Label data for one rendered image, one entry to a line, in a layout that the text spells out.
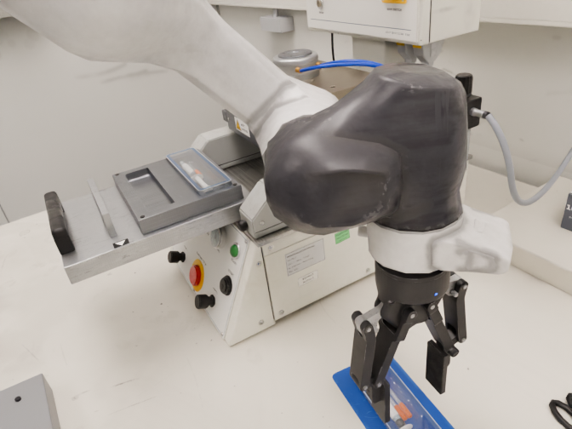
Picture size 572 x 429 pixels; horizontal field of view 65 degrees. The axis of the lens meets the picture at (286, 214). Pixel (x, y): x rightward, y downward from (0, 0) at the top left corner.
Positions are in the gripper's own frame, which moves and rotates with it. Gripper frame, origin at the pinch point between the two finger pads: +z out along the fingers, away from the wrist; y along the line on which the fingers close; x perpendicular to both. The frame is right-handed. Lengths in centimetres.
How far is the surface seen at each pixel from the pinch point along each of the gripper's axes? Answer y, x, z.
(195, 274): 18.1, -40.3, 2.3
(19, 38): 47, -186, -30
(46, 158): 55, -185, 20
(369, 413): 3.6, -3.5, 7.6
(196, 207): 15.8, -31.4, -16.0
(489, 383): -13.5, 0.4, 7.8
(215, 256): 14.1, -36.3, -2.8
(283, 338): 8.5, -22.0, 7.5
